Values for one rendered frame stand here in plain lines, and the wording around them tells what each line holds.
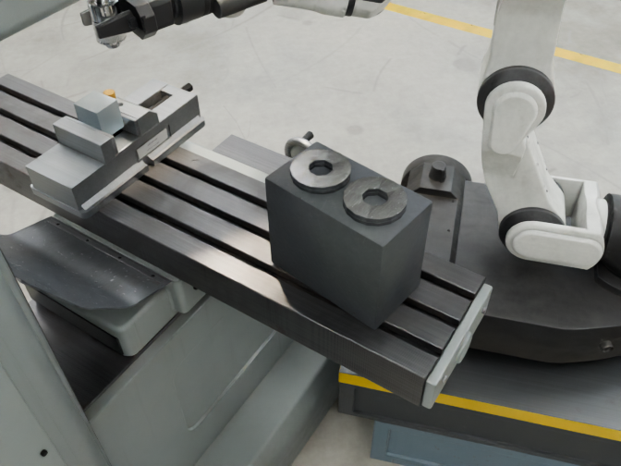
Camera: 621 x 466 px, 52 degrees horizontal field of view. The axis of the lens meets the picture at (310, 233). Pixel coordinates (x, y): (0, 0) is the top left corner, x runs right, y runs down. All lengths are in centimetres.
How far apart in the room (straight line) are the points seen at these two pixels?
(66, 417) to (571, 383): 111
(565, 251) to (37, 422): 109
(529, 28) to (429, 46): 235
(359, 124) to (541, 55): 176
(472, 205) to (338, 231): 87
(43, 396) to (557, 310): 107
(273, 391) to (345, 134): 145
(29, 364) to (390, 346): 51
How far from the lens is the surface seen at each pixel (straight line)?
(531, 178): 144
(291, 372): 180
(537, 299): 155
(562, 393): 162
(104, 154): 122
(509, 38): 126
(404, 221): 89
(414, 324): 101
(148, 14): 107
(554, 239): 148
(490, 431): 168
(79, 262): 124
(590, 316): 156
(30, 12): 86
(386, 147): 282
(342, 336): 99
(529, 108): 127
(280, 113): 302
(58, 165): 126
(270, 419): 173
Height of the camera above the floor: 171
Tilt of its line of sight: 45 degrees down
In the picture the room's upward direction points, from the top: 1 degrees counter-clockwise
